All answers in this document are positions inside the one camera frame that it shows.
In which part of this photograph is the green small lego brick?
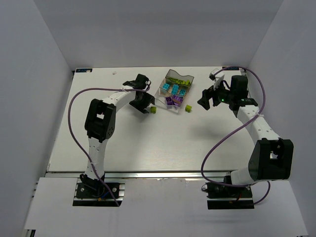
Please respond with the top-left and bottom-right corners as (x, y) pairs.
(150, 107), (157, 114)

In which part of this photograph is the purple 2x4 lego plate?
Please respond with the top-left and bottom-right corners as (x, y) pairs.
(173, 95), (183, 104)

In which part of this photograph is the green 2x4 lego brick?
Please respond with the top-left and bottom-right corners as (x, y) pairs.
(168, 78), (179, 83)

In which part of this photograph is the small teal lego brick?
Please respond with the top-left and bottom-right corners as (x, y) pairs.
(179, 90), (186, 96)

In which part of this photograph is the green sloped lego piece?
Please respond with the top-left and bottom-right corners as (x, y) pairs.
(178, 80), (186, 85)

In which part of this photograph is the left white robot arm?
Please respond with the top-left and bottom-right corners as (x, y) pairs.
(80, 74), (155, 198)

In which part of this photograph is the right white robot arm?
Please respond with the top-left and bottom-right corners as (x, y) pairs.
(198, 75), (294, 188)

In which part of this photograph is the clear plastic container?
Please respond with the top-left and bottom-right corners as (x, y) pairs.
(154, 88), (185, 113)

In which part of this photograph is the right corner blue label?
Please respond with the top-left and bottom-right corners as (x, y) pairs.
(222, 66), (239, 71)

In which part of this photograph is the corner blue label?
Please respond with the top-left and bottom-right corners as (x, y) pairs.
(222, 66), (239, 71)
(75, 68), (92, 73)

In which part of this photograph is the left corner blue label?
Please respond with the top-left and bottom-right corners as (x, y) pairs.
(75, 68), (92, 73)

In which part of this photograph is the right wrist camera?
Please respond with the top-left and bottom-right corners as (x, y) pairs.
(209, 68), (225, 90)

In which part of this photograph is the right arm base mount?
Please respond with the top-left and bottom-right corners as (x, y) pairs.
(201, 182), (254, 210)

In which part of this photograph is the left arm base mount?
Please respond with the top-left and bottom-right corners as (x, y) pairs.
(73, 182), (125, 207)

